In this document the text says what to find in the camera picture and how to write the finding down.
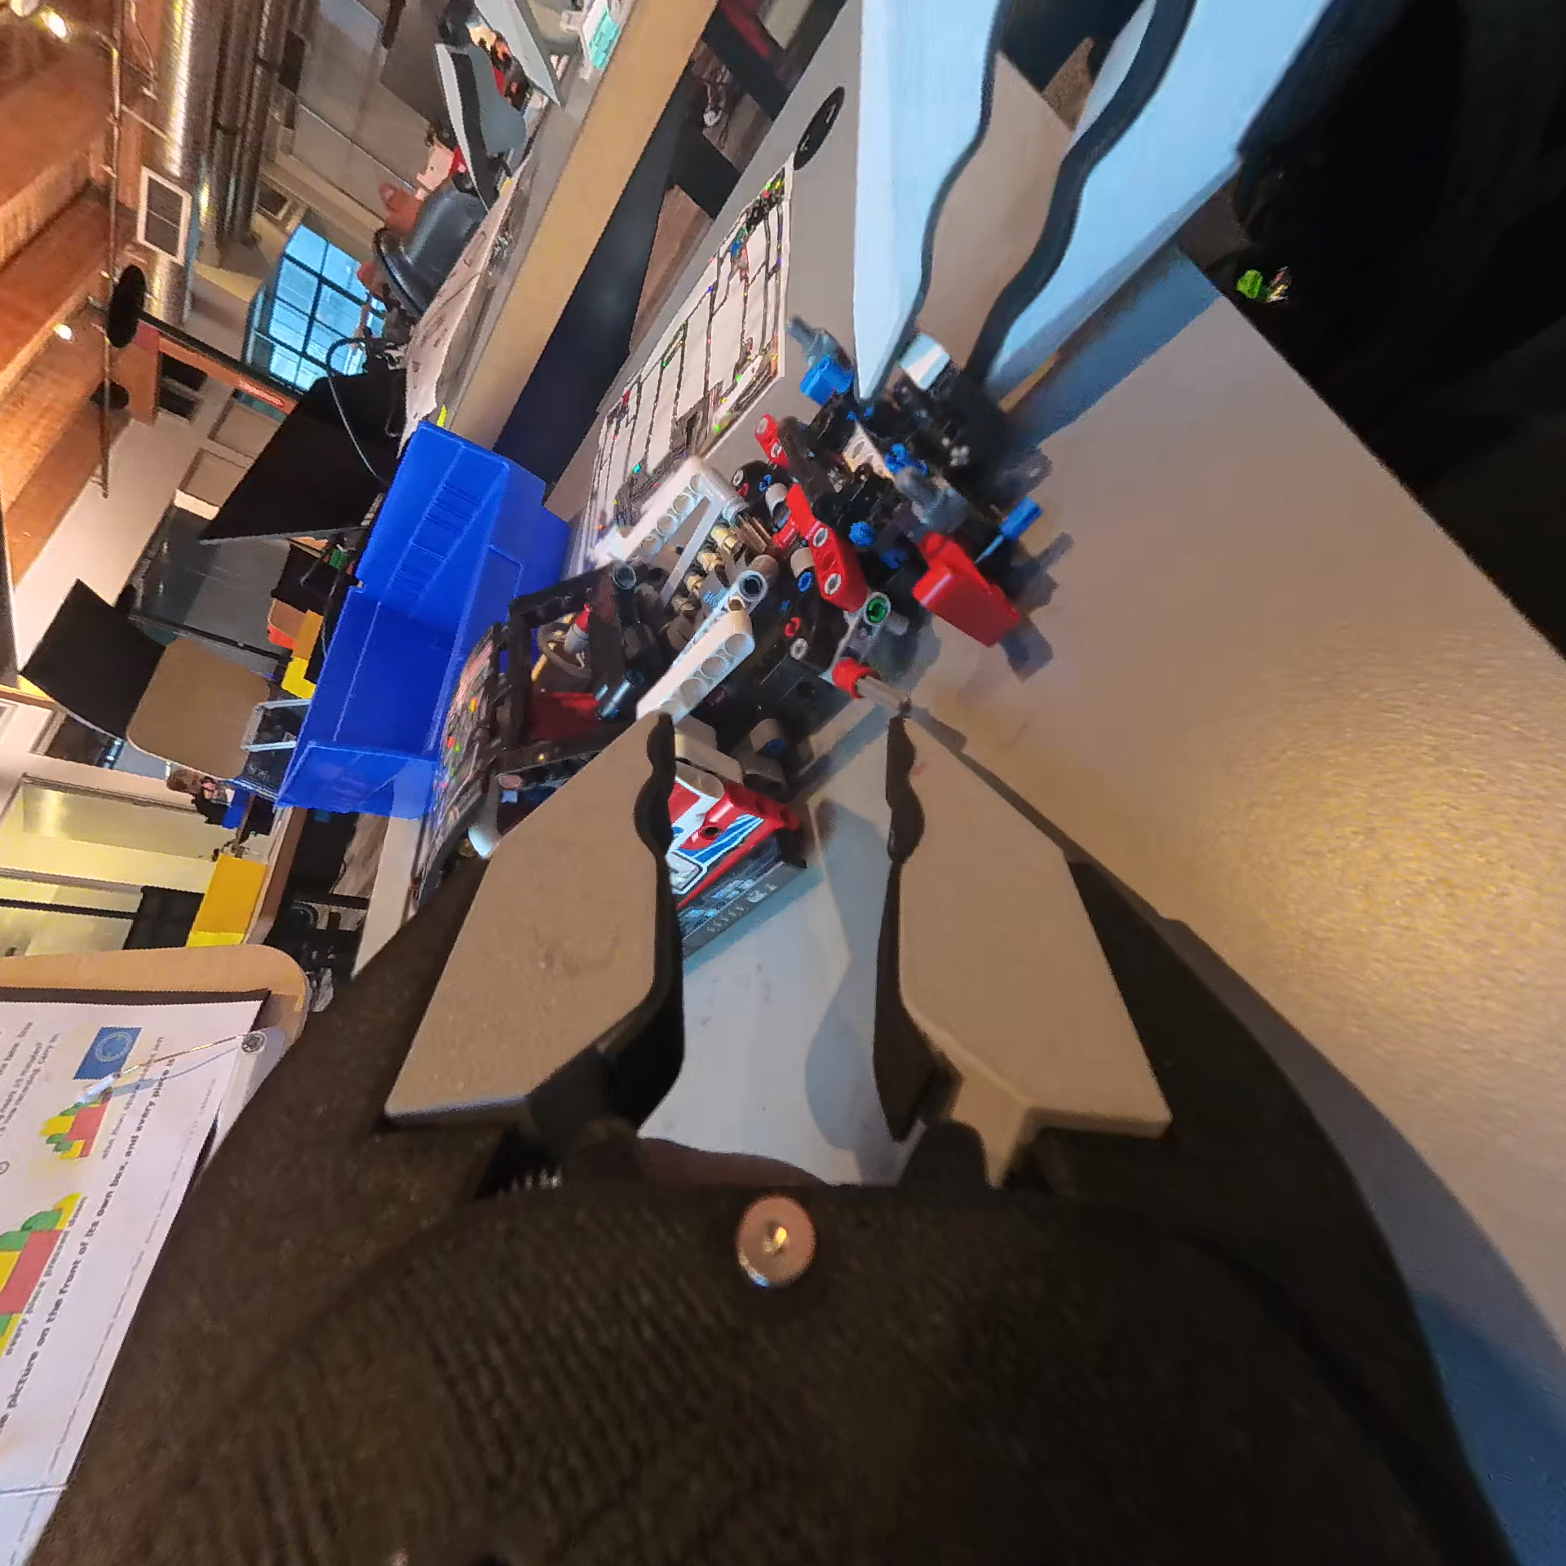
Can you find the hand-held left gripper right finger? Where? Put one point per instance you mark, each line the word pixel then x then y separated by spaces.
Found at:
pixel 1015 980

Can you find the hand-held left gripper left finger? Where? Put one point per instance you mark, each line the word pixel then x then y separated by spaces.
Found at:
pixel 551 967

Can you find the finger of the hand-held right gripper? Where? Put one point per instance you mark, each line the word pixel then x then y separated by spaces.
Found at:
pixel 1176 149
pixel 932 122

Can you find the toy brick race car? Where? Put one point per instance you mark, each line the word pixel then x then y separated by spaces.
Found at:
pixel 760 637

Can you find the black round desk grommet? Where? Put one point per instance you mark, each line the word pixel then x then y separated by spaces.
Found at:
pixel 820 130

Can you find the beige desk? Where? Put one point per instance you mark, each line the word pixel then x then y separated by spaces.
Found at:
pixel 575 245

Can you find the holographic sticker sheet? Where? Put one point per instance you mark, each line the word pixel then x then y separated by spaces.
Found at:
pixel 723 344

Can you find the blue plastic bin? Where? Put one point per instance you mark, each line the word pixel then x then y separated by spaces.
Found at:
pixel 404 685

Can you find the yellow box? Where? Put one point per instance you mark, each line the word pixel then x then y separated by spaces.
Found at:
pixel 240 900

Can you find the person's black pants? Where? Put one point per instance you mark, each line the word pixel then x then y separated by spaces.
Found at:
pixel 1407 368

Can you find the printed instruction sheet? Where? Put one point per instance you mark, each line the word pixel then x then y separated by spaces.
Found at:
pixel 98 1224

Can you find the black monitor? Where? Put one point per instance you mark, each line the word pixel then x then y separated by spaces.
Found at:
pixel 307 465

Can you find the window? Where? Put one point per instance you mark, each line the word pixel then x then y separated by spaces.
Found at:
pixel 307 307

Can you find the silver ventilation duct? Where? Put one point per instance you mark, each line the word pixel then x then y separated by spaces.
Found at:
pixel 184 98

